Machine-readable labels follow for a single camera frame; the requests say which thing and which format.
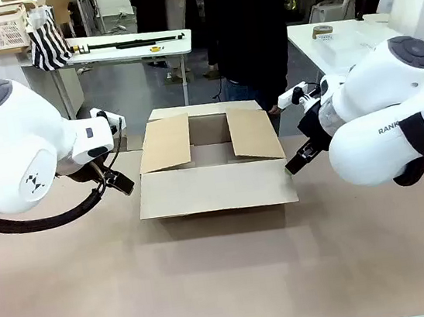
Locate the white plastic basket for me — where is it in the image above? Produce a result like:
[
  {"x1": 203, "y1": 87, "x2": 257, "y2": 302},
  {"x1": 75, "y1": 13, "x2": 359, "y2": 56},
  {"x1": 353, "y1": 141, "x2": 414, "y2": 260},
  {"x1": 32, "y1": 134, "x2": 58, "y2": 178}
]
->
[{"x1": 0, "y1": 3, "x2": 32, "y2": 51}]

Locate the black white striped bag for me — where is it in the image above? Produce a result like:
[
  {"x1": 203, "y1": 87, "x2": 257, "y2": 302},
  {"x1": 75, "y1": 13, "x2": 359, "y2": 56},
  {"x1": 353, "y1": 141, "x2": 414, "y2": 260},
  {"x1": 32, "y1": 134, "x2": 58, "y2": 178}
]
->
[{"x1": 22, "y1": 2, "x2": 76, "y2": 75}]

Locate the person in yellow vest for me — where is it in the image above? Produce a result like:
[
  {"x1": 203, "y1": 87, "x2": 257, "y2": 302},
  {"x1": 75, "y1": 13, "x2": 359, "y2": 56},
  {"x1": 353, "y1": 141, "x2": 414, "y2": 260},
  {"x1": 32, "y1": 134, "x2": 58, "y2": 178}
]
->
[{"x1": 119, "y1": 0, "x2": 212, "y2": 88}]

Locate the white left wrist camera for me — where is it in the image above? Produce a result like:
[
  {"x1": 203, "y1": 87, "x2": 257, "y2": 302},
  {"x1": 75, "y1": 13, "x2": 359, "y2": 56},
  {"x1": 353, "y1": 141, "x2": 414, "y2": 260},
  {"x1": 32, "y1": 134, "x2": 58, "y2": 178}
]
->
[{"x1": 89, "y1": 104, "x2": 128, "y2": 138}]

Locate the black sleeved left arm cable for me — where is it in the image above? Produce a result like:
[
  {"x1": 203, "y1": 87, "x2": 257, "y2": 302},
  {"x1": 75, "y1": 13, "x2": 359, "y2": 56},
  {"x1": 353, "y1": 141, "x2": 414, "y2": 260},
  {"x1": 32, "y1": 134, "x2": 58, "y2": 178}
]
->
[{"x1": 0, "y1": 116, "x2": 136, "y2": 236}]

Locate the brown cardboard box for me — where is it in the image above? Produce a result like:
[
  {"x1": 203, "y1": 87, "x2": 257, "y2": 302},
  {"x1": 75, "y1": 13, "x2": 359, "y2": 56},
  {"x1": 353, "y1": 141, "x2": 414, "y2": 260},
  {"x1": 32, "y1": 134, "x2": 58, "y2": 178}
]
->
[{"x1": 126, "y1": 91, "x2": 301, "y2": 223}]

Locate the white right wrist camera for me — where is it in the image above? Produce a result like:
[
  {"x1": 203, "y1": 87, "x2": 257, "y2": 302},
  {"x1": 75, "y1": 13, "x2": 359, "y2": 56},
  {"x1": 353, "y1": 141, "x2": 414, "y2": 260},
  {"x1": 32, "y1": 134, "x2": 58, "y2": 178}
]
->
[{"x1": 275, "y1": 79, "x2": 324, "y2": 114}]

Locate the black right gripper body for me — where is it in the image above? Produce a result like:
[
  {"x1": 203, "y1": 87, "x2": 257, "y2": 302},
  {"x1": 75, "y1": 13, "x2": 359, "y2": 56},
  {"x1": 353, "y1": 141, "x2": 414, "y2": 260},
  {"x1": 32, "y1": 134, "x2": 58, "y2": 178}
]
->
[{"x1": 294, "y1": 101, "x2": 335, "y2": 156}]

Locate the long black bar clamp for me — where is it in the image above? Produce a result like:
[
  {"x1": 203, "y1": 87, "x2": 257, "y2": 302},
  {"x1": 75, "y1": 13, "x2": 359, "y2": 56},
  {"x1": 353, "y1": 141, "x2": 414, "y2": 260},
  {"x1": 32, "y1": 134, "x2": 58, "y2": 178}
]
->
[{"x1": 69, "y1": 30, "x2": 187, "y2": 57}]

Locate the brown packing tape roll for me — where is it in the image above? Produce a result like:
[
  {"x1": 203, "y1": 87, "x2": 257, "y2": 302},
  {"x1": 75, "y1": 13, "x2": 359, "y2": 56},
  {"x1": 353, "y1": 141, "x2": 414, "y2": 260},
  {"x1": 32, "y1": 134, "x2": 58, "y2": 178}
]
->
[{"x1": 310, "y1": 23, "x2": 335, "y2": 41}]

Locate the person in black clothing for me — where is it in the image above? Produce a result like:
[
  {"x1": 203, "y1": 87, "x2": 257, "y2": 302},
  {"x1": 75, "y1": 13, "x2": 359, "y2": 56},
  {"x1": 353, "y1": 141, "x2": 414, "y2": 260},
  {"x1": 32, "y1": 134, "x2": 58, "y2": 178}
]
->
[{"x1": 199, "y1": 0, "x2": 299, "y2": 122}]

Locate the white folding table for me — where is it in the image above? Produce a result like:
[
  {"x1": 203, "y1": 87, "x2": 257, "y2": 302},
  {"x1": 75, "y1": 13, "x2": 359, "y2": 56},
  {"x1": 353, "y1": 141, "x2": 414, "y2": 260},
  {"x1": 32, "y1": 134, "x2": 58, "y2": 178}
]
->
[{"x1": 62, "y1": 22, "x2": 202, "y2": 121}]

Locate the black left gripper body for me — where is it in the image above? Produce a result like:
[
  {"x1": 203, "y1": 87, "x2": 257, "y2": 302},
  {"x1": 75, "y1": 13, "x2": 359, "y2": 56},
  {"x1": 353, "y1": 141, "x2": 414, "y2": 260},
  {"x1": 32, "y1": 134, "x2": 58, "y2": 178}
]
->
[{"x1": 54, "y1": 158, "x2": 109, "y2": 188}]

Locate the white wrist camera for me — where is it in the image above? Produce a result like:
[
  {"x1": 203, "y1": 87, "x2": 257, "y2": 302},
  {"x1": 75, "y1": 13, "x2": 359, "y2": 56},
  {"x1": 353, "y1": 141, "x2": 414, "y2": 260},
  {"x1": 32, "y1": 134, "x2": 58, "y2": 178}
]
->
[
  {"x1": 89, "y1": 104, "x2": 128, "y2": 138},
  {"x1": 275, "y1": 79, "x2": 324, "y2": 114}
]

